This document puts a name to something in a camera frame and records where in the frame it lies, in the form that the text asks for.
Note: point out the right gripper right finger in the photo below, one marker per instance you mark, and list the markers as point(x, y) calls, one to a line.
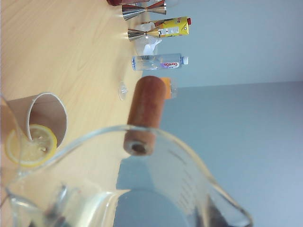
point(216, 212)

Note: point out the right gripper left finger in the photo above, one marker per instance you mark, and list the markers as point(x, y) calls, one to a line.
point(62, 208)

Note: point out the beige paper cup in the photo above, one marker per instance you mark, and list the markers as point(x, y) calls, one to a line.
point(52, 113)

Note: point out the yellow juice carton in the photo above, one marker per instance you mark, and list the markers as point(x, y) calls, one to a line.
point(175, 27)

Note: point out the yellow lemon slice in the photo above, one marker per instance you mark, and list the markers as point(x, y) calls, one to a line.
point(35, 146)

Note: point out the clear plastic water bottle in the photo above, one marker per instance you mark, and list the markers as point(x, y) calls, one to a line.
point(156, 62)

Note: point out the white crumpled plastic bag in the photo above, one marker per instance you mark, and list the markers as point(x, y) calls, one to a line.
point(148, 47)

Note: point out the steel double jigger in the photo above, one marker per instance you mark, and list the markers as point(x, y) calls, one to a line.
point(139, 34)
point(144, 9)

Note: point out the red container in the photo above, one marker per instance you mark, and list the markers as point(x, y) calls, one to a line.
point(118, 2)

